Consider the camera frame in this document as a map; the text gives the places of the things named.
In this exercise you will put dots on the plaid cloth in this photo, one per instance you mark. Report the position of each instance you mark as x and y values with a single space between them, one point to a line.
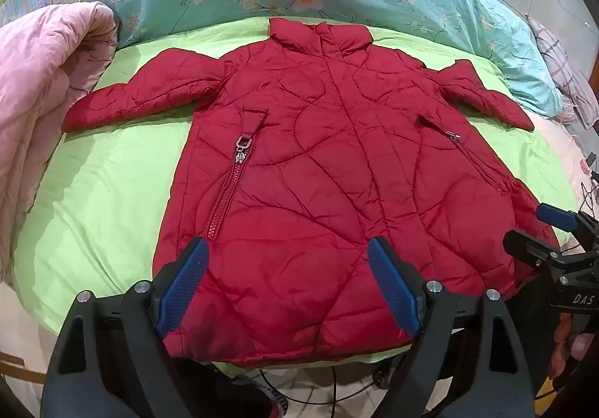
566 71

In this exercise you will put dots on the light green bed sheet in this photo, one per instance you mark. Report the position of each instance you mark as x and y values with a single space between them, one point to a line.
107 193

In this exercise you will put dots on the pale pink bedding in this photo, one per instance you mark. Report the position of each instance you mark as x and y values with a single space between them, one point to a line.
557 151

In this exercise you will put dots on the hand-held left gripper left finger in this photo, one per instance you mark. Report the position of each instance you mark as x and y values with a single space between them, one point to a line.
185 277

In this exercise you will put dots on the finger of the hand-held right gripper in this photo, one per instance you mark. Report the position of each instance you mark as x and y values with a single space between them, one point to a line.
557 215
529 244

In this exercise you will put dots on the person's right hand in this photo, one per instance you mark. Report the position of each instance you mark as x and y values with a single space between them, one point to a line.
578 343

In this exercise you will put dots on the pink quilt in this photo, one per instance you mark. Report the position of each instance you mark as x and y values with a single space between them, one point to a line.
37 85

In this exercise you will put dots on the red quilted jacket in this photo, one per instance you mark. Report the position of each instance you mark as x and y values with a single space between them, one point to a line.
318 156

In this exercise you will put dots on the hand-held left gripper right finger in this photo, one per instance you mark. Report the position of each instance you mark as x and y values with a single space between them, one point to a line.
390 287

